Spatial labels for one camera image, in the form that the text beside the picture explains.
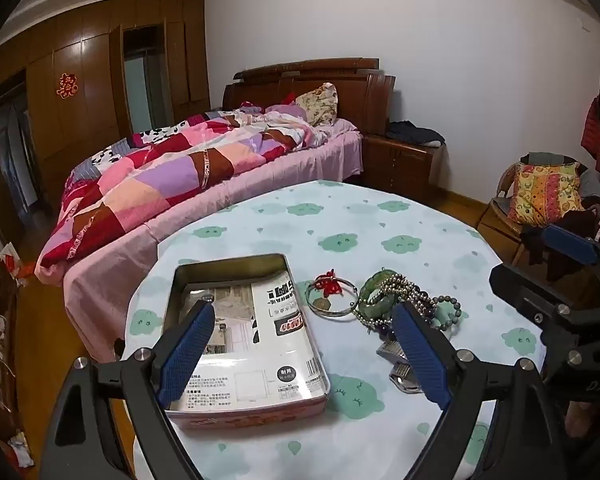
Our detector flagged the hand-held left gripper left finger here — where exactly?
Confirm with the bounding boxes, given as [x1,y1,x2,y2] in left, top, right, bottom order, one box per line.
[42,301,216,480]

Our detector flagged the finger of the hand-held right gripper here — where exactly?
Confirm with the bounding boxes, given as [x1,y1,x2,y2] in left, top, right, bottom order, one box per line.
[540,223,600,267]

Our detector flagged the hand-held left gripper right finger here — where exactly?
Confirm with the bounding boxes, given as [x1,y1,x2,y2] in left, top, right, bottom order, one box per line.
[391,300,566,480]

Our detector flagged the silver wristwatch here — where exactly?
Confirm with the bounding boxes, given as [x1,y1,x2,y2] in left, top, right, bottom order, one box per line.
[376,337,425,394]

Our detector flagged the grey bead bracelet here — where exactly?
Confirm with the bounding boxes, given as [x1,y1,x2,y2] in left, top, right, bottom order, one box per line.
[429,295,464,332]

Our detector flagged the metallic bead necklace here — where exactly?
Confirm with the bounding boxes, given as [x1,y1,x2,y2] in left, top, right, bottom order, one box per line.
[352,271,437,335]

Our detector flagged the green jade bangle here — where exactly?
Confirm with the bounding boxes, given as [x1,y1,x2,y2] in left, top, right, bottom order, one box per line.
[358,270,400,321]

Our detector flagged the silver bangle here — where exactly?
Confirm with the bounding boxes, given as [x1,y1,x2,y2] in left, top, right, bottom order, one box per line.
[305,280,361,318]

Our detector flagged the rectangular metal tin box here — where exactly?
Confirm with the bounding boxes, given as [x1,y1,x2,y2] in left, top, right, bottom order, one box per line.
[161,253,332,430]

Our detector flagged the red knot cord charm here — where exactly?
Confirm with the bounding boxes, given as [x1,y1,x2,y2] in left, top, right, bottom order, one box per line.
[314,270,342,312]

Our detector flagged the person's right hand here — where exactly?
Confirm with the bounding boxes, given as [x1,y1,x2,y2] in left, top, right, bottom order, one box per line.
[566,401,600,441]

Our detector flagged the dark garment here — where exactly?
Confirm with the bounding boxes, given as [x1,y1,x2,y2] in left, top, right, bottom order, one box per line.
[522,209,600,282]

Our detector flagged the yellow patterned cushion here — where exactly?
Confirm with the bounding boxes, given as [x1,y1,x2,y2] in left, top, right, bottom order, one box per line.
[507,162,584,227]

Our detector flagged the wicker chair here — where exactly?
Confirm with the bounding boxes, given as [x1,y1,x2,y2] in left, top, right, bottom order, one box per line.
[477,151,600,257]

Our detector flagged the printed paper sheet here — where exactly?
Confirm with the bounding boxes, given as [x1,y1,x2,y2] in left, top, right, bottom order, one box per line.
[177,270,326,408]

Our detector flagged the red hanging garment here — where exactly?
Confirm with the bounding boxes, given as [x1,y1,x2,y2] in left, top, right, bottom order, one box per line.
[580,95,600,177]

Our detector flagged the round table with cloud cloth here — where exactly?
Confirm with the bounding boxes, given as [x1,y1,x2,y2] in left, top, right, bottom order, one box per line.
[125,180,546,480]

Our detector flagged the wooden bed with pink sheet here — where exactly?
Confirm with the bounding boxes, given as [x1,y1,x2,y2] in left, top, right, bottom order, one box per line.
[34,57,396,361]

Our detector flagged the patchwork quilt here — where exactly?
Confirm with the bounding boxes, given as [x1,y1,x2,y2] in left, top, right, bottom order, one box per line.
[35,108,342,272]

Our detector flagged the pile of floor clutter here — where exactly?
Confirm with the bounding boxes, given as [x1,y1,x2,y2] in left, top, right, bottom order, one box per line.
[0,241,37,472]

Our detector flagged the wooden nightstand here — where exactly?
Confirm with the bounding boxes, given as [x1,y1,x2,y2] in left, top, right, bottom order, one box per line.
[362,132,448,194]

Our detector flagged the dark folded clothes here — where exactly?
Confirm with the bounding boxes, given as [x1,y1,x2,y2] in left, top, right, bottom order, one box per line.
[385,121,446,149]

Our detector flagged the floral pillow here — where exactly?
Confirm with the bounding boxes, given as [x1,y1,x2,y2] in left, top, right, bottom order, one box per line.
[294,82,339,127]

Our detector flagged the wooden wardrobe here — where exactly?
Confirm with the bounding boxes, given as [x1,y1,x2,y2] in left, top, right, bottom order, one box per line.
[0,0,212,256]

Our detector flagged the red paper decoration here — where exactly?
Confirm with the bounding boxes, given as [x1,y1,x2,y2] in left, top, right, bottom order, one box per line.
[56,72,79,100]

